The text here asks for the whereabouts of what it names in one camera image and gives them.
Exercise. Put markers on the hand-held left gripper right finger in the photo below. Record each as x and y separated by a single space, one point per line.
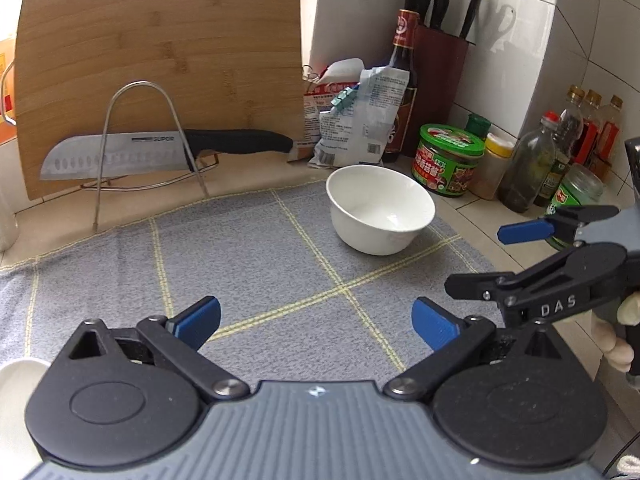
435 322

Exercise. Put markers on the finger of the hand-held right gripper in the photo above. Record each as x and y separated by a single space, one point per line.
590 270
525 231

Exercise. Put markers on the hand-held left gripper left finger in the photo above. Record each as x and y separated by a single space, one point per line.
197 317

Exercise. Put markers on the plain white bowl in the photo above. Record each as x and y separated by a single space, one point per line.
380 200

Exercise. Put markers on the white floral bowl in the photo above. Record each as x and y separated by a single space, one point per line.
17 380

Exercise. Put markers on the person's right hand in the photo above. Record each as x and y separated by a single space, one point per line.
612 345

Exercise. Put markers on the green label glass jar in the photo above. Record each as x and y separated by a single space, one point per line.
575 190

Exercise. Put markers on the yellow cap spice bottle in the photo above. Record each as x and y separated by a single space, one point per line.
492 170

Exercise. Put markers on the grey blue checkered towel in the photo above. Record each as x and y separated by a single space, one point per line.
250 260

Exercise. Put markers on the gold cap seasoning bottle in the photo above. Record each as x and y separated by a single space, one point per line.
590 125
610 130

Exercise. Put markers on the green lid sauce jar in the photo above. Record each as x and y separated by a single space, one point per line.
450 165

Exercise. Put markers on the gold cap dark sauce bottle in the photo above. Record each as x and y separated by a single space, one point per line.
570 125

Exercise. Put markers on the dark green cap bottle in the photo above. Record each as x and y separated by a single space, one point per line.
479 125

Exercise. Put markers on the dark red knife block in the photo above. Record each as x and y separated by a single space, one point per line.
440 85

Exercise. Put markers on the white printed food packet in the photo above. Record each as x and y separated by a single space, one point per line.
380 105

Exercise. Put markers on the dark soy sauce bottle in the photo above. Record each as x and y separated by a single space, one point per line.
400 55

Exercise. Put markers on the teal bag clip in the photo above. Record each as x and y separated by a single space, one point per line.
345 97

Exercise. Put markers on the bamboo cutting board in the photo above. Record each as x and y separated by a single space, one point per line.
150 35

